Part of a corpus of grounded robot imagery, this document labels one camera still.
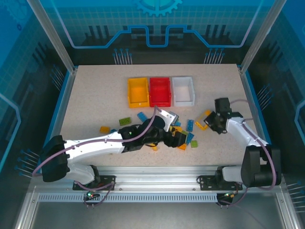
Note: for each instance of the small blue lego piece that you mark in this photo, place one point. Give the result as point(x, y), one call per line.
point(114, 131)

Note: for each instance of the aluminium table side rail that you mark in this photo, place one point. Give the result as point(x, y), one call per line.
point(249, 95)
point(67, 95)

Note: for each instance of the aluminium frame post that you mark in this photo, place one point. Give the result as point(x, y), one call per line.
point(262, 35)
point(52, 35)

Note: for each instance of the red plastic bin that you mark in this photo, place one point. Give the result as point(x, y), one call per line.
point(160, 91)

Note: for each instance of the small yellow lego piece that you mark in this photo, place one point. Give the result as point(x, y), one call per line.
point(155, 148)

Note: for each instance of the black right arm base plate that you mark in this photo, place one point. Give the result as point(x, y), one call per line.
point(207, 182)

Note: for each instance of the blue lego plate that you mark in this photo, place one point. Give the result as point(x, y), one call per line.
point(190, 138)
point(190, 125)

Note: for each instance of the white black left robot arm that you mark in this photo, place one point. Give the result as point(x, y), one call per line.
point(95, 143)

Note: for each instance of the yellow plastic bin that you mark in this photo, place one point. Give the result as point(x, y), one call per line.
point(138, 93)

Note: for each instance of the yellow lego brick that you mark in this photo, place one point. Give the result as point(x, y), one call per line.
point(104, 129)
point(176, 129)
point(182, 146)

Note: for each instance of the aluminium mounting rail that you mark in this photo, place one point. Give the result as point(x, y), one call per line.
point(155, 176)

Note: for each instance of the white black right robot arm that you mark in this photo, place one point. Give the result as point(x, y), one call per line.
point(238, 128)

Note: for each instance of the small green lego brick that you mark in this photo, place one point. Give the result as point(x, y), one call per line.
point(194, 143)

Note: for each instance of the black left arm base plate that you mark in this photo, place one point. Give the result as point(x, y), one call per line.
point(108, 182)

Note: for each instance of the small lit circuit board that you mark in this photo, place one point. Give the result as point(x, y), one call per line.
point(91, 195)
point(228, 195)

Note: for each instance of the white plastic bin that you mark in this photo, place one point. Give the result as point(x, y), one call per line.
point(183, 91)

